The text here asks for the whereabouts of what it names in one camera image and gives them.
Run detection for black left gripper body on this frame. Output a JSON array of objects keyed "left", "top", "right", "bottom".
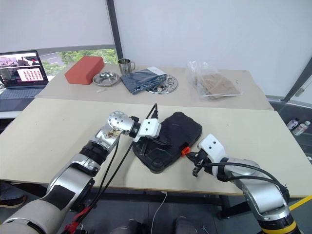
[{"left": 138, "top": 135, "right": 162, "bottom": 146}]

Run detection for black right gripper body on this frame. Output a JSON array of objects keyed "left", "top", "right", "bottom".
[{"left": 194, "top": 149, "right": 214, "bottom": 173}]

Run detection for black plastic tool case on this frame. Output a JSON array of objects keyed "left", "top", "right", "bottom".
[{"left": 132, "top": 111, "right": 204, "bottom": 175}]

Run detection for dark rounded shape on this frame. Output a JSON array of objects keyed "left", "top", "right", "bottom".
[
  {"left": 174, "top": 215, "right": 198, "bottom": 234},
  {"left": 111, "top": 218, "right": 147, "bottom": 234}
]

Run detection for perforated round steel plate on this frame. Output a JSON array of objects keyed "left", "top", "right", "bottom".
[{"left": 145, "top": 75, "right": 179, "bottom": 95}]

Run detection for dark blue folded cloth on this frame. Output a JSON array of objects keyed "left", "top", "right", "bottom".
[{"left": 120, "top": 66, "right": 168, "bottom": 96}]

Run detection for stainless steel bowl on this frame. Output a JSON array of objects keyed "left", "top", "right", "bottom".
[{"left": 92, "top": 71, "right": 121, "bottom": 87}]

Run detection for clear bag with beige cloth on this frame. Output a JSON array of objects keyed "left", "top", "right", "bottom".
[{"left": 187, "top": 59, "right": 245, "bottom": 101}]

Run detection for stainless steel mug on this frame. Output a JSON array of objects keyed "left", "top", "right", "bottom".
[{"left": 117, "top": 58, "right": 136, "bottom": 75}]

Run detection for red rectangular box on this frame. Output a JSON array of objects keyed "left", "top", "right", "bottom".
[{"left": 64, "top": 56, "right": 105, "bottom": 86}]

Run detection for small clear bottle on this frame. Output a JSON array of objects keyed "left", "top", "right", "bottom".
[
  {"left": 292, "top": 120, "right": 311, "bottom": 136},
  {"left": 287, "top": 117, "right": 299, "bottom": 130}
]

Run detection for open laptop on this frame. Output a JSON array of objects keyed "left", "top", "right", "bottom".
[{"left": 0, "top": 50, "right": 50, "bottom": 99}]

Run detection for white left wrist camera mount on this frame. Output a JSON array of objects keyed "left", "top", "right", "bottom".
[{"left": 133, "top": 118, "right": 162, "bottom": 143}]

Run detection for black table frame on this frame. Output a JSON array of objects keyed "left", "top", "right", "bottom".
[{"left": 0, "top": 179, "right": 246, "bottom": 220}]

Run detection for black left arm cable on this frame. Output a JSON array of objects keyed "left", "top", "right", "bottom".
[{"left": 63, "top": 103, "right": 159, "bottom": 234}]

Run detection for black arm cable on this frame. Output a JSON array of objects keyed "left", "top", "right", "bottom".
[
  {"left": 63, "top": 103, "right": 159, "bottom": 234},
  {"left": 195, "top": 162, "right": 291, "bottom": 198}
]

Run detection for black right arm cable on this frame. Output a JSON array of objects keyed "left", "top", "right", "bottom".
[{"left": 195, "top": 162, "right": 291, "bottom": 198}]

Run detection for thin white cable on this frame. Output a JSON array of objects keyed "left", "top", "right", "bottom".
[{"left": 149, "top": 191, "right": 168, "bottom": 234}]

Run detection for dark window frame post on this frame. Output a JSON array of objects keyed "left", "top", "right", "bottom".
[{"left": 106, "top": 0, "right": 124, "bottom": 66}]

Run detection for slanted grey frame bar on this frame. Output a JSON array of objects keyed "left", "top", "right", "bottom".
[{"left": 283, "top": 57, "right": 312, "bottom": 102}]

